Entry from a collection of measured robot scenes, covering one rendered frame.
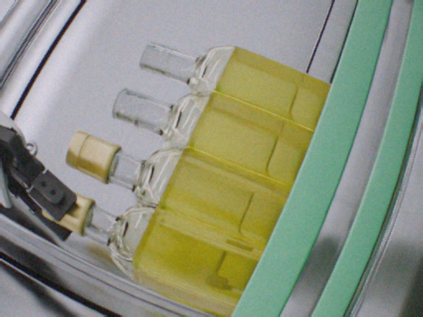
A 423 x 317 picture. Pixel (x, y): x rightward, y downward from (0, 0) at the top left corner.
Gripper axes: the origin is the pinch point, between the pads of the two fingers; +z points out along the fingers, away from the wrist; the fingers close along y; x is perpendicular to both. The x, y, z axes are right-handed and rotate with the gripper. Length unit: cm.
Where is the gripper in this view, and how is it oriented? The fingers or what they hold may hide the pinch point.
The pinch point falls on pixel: (54, 206)
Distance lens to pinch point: 88.9
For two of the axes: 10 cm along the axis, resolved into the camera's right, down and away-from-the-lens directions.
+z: 7.9, 5.6, -2.5
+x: 6.1, -6.8, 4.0
